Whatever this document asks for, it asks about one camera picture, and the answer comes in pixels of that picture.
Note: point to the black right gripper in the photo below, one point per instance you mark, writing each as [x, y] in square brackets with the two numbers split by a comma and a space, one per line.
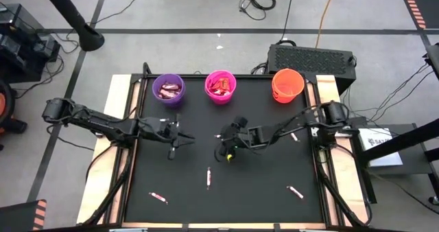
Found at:
[240, 137]

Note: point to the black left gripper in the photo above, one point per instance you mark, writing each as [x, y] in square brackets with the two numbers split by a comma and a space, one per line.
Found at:
[157, 129]

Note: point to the white red candy roll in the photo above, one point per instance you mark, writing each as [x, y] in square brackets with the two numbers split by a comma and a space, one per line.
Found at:
[158, 197]
[294, 137]
[295, 191]
[216, 136]
[208, 178]

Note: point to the brown chocolate bar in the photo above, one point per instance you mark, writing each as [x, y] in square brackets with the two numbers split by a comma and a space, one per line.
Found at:
[170, 86]
[168, 94]

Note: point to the orange peanut butter cup packet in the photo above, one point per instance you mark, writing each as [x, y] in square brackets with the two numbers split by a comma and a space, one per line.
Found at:
[224, 83]
[215, 89]

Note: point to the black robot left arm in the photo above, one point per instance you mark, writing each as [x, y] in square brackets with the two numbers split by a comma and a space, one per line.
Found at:
[99, 124]

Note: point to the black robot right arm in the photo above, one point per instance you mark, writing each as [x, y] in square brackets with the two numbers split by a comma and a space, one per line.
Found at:
[332, 112]

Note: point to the pink halloween bucket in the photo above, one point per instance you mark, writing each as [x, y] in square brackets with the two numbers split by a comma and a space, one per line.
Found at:
[219, 101]

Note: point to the purple halloween bucket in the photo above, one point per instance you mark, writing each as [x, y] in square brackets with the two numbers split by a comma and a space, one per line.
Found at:
[156, 84]

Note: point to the orange jack-o-lantern bucket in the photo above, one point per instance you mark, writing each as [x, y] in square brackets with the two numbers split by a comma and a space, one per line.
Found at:
[288, 84]

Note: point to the white paper scrap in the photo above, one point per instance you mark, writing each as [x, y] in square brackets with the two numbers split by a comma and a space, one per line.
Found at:
[219, 47]

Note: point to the black computer case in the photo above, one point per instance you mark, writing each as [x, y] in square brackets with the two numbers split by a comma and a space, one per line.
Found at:
[308, 60]

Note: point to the white printed box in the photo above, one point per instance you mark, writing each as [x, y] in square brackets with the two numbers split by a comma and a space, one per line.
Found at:
[380, 153]

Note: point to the black stand beam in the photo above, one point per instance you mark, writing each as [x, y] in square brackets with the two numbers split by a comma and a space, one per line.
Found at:
[404, 141]

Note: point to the orange black wheeled machine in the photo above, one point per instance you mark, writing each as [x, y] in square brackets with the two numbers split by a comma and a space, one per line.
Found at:
[17, 125]

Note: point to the black pole stand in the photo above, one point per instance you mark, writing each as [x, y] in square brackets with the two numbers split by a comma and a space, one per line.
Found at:
[67, 10]

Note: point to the black orange striped mat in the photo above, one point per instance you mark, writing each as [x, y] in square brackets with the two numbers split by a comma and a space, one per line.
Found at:
[17, 218]
[430, 2]

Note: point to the black equipment rack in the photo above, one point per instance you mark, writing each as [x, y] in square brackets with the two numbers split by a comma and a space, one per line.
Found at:
[20, 46]

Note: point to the black side monitor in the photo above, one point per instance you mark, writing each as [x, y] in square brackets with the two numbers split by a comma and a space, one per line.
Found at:
[433, 58]

